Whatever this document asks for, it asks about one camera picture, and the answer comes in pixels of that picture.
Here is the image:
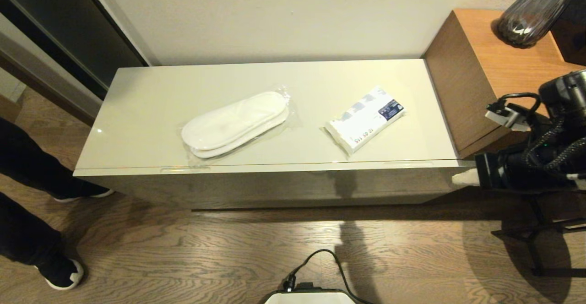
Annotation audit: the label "blue patterned tissue pack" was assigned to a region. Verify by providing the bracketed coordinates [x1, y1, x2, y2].
[324, 86, 407, 156]

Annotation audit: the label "packaged white slippers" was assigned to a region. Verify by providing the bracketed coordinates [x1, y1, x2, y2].
[178, 84, 303, 160]

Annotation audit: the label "brown wooden side table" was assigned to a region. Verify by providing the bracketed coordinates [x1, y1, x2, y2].
[423, 9, 586, 160]

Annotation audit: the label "dark ribbed glass vase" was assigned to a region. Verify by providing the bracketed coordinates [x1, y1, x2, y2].
[497, 0, 584, 48]

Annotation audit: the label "black box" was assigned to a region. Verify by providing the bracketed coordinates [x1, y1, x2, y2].
[551, 0, 586, 66]

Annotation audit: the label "white glossy cabinet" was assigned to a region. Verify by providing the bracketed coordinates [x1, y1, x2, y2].
[73, 58, 463, 211]

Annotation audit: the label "black white-soled shoe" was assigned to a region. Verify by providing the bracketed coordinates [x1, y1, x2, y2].
[36, 256, 85, 291]
[53, 188, 115, 203]

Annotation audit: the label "black trouser leg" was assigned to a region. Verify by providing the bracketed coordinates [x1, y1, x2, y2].
[0, 119, 108, 199]
[0, 192, 65, 268]

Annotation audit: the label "dark door panel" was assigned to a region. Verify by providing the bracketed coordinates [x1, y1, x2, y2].
[0, 0, 149, 101]

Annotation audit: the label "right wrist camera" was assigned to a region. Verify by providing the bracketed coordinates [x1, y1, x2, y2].
[485, 102, 532, 133]

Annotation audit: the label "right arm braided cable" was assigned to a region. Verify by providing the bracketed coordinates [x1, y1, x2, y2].
[523, 116, 586, 179]

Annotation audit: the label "black base cable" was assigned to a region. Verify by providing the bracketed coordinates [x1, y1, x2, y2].
[283, 249, 371, 304]

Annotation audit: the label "grey wood-trimmed door frame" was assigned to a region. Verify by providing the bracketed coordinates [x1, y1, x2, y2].
[0, 13, 103, 126]

